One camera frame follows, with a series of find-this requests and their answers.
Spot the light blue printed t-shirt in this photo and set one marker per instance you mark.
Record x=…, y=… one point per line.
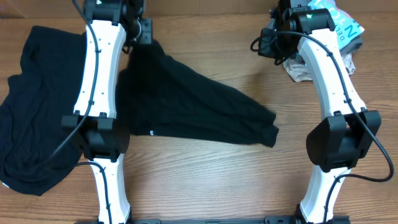
x=347, y=29

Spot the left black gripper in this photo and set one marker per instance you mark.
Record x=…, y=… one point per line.
x=128, y=45

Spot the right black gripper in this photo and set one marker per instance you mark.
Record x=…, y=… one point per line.
x=265, y=50

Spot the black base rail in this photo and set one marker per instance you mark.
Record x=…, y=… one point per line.
x=214, y=221

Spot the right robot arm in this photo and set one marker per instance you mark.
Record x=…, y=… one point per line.
x=347, y=129

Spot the beige folded garment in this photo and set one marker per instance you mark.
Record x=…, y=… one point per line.
x=299, y=72

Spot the black t-shirt with logo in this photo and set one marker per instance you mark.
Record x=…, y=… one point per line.
x=157, y=95

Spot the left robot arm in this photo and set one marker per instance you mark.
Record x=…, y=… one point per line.
x=94, y=126

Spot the black shirt left pile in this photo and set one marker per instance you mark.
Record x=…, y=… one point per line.
x=52, y=64

